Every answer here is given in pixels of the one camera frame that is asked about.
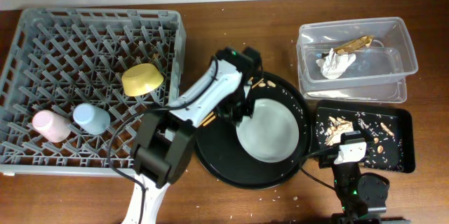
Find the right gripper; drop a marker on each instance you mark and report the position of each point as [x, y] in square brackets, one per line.
[329, 159]

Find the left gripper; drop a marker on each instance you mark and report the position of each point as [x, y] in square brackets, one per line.
[236, 115]

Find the wooden chopstick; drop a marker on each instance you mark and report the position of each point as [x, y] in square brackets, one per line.
[259, 83]
[209, 120]

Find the food scraps pile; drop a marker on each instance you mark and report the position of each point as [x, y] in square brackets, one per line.
[338, 129]

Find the grey round plate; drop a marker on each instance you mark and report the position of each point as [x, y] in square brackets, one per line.
[271, 134]

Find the white napkin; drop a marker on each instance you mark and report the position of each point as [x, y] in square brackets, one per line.
[334, 65]

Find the yellow bowl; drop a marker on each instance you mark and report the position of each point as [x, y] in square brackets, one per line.
[141, 79]

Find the gold foil wrapper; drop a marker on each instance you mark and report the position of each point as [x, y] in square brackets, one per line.
[354, 45]

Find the blue cup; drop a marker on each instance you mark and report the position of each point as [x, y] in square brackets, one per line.
[92, 119]

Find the pink cup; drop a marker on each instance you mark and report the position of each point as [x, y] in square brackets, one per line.
[52, 126]

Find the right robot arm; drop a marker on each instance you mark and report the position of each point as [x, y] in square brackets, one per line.
[362, 195]

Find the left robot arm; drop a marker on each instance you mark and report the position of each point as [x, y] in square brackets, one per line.
[165, 139]

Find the grey plastic dishwasher rack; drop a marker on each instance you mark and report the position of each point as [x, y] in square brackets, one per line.
[62, 57]

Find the black rectangular tray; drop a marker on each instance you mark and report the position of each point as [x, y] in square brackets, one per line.
[399, 156]

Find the round black serving tray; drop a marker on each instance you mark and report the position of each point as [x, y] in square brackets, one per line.
[222, 155]

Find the small clear plastic bin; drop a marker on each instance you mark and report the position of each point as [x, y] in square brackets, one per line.
[351, 86]

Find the large clear plastic bin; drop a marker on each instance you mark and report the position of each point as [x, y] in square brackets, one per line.
[388, 33]

